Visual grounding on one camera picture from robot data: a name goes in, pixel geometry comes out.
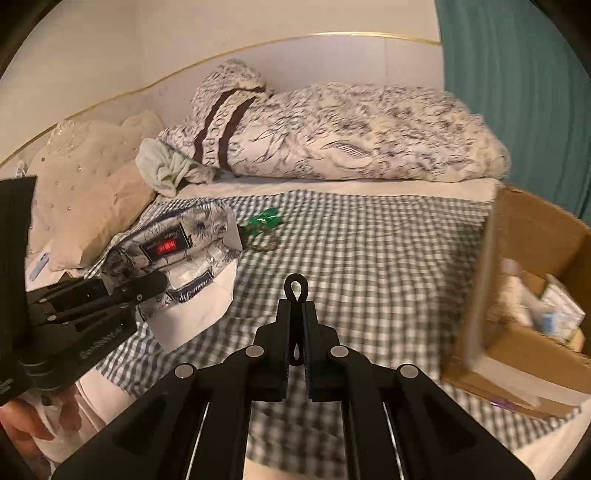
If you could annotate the teal curtain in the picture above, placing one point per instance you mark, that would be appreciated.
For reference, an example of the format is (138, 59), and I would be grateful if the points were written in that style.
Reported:
(507, 61)

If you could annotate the floral white duvet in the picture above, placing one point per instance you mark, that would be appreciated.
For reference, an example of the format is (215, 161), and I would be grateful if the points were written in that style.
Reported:
(334, 131)

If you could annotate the person's left hand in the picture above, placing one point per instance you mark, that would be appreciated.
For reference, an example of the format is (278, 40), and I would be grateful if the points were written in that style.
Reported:
(22, 423)

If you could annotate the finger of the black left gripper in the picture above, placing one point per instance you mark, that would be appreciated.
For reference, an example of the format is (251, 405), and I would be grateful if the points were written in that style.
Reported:
(139, 289)

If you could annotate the beige tufted pillow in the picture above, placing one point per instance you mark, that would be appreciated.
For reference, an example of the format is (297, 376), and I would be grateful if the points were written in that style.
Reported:
(88, 188)

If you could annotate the pale green cloth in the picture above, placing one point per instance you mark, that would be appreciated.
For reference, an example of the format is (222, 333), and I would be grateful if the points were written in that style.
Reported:
(165, 170)

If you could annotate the cardboard box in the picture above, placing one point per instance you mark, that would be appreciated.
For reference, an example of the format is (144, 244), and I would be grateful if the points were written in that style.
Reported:
(524, 342)

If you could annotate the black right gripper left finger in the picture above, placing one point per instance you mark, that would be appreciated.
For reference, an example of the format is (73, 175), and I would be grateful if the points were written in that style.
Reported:
(193, 423)

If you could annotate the checkered grey white sheet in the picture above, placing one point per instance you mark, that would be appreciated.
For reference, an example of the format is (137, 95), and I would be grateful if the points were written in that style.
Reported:
(391, 274)

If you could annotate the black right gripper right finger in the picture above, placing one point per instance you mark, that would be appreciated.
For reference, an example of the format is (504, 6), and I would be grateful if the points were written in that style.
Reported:
(398, 423)

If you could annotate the green wrapper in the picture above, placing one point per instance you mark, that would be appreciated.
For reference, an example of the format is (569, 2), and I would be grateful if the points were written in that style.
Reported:
(263, 222)

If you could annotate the floral white plastic bag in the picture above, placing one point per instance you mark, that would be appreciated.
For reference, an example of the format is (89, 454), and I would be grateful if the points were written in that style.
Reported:
(196, 248)

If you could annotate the white bed headboard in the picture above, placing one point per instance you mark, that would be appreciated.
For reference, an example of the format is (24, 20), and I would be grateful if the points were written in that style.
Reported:
(65, 77)

